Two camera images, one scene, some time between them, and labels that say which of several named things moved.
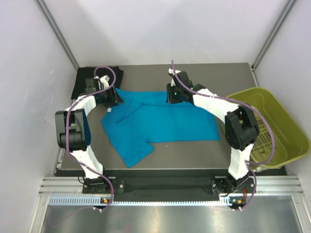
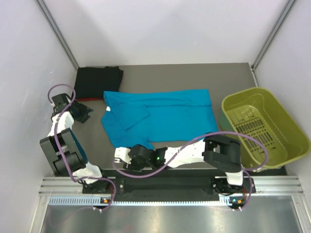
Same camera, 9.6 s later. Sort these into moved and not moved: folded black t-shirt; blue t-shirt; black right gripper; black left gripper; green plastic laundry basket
Moved: black left gripper; black right gripper
Not moved: green plastic laundry basket; folded black t-shirt; blue t-shirt
